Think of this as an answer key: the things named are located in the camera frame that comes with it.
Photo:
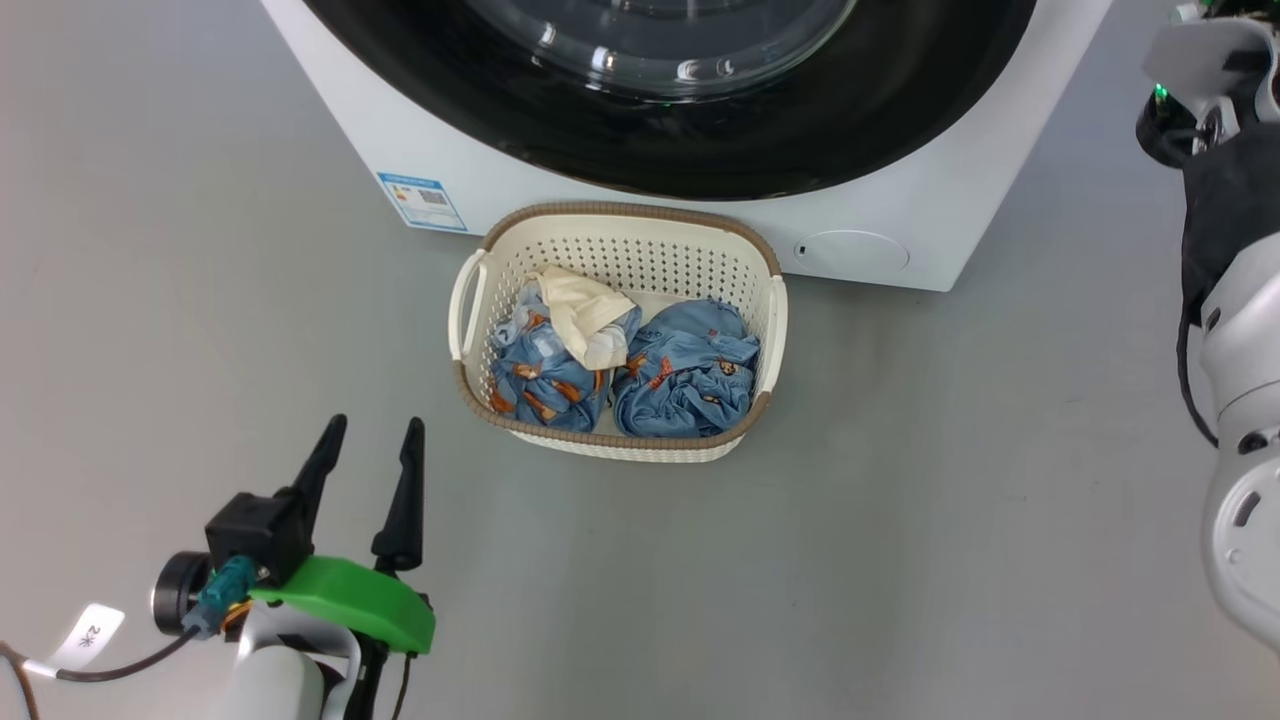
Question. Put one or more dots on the blue energy label sticker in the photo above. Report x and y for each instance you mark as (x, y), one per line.
(425, 200)

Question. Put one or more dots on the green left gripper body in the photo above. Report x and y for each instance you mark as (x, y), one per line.
(350, 595)

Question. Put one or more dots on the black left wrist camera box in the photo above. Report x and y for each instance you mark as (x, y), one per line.
(260, 530)

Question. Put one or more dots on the round white filter cover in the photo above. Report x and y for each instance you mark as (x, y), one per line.
(850, 252)

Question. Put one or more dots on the white front-load washing machine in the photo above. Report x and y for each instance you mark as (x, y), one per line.
(960, 150)

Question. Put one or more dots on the blue garment with bear print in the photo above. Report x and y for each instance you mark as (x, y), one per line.
(540, 385)

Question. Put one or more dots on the dark round glass washer door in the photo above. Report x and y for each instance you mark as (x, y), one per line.
(880, 100)

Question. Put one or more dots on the blue garment with orange print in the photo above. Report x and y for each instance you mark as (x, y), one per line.
(690, 375)

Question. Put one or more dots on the cream perforated laundry basket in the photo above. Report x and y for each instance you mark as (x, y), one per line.
(640, 245)

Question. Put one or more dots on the cream white garment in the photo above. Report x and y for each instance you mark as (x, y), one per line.
(585, 310)

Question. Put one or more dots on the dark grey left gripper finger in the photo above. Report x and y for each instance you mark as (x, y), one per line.
(405, 510)
(325, 465)

